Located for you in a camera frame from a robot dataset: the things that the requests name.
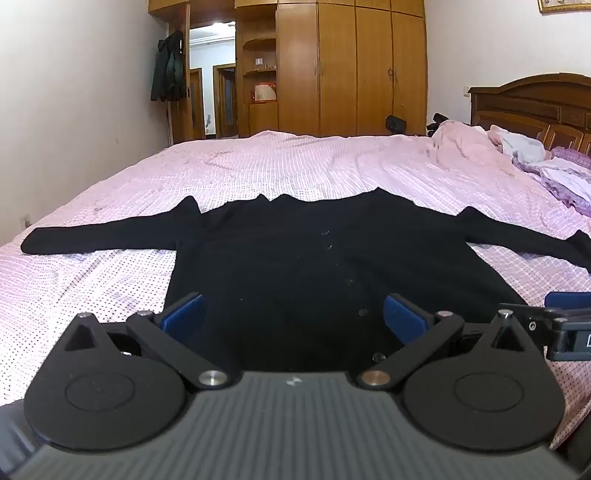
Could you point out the black object beside quilt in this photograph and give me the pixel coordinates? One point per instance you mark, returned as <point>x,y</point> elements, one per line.
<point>436,123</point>

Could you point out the purple ruffled cloth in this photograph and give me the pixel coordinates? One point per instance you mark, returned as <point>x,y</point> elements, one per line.
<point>563,184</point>

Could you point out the dark hanging jacket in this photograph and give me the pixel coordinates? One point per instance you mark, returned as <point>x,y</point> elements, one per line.
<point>167,69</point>

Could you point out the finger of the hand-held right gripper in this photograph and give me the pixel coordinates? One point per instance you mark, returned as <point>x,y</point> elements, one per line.
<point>569,300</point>

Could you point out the small black bag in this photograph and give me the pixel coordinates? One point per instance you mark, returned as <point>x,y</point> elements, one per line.
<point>395,123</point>

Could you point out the bed with pink checked sheet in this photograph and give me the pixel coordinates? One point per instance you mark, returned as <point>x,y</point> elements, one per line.
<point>323,161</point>

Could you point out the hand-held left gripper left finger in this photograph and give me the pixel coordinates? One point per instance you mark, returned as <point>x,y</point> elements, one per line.
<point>185,314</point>

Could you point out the wooden bedroom door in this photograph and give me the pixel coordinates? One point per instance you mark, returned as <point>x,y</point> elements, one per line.
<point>187,115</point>

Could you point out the carved wooden headboard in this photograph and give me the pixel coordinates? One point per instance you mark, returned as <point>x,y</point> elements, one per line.
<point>531,106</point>

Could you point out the wooden hallway door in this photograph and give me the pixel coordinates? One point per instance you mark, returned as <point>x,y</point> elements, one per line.
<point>197,104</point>

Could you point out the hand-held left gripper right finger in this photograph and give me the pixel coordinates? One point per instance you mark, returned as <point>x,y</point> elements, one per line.
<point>400,318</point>

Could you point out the white cloth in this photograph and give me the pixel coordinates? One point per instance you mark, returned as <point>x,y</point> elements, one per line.
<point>521,144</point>

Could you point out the wooden wardrobe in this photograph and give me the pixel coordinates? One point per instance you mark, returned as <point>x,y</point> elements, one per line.
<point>337,69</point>

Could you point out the framed wall picture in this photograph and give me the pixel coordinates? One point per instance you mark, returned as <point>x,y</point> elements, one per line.
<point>563,5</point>

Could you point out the crumpled pink quilt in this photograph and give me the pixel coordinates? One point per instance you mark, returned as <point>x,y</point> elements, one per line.
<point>461,138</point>

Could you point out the black sweater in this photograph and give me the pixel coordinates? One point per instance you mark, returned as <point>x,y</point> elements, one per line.
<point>286,277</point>

